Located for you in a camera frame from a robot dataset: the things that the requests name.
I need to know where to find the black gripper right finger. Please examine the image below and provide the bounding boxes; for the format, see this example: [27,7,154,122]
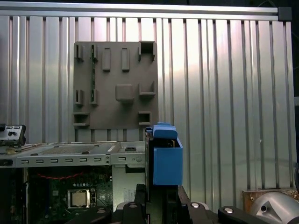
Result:
[176,184,266,224]

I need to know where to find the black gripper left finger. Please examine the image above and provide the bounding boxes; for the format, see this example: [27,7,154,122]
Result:
[66,183,147,224]

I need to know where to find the hard disk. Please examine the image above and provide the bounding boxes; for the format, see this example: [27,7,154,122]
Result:
[144,121,185,205]

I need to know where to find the grey power supply unit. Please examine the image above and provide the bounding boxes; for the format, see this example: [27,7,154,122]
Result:
[112,163,148,210]

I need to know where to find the CPU socket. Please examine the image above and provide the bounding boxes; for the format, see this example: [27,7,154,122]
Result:
[65,186,97,210]

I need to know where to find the silver CPU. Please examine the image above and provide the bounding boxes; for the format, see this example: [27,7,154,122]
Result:
[67,189,91,208]

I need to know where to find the black PC case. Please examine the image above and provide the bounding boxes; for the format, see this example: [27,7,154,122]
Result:
[0,141,150,224]

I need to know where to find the green motherboard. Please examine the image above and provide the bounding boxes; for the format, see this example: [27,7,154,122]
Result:
[28,167,114,224]

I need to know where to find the green RAM stick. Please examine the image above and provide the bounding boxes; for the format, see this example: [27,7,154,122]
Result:
[90,44,97,103]

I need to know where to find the grey parts rack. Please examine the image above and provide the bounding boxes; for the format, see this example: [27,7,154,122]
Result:
[73,41,159,130]

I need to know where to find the thin red wire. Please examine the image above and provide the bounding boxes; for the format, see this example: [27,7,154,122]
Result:
[37,172,85,180]

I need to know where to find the silver hinged rear bracket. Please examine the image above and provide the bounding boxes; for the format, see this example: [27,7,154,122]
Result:
[0,123,27,154]

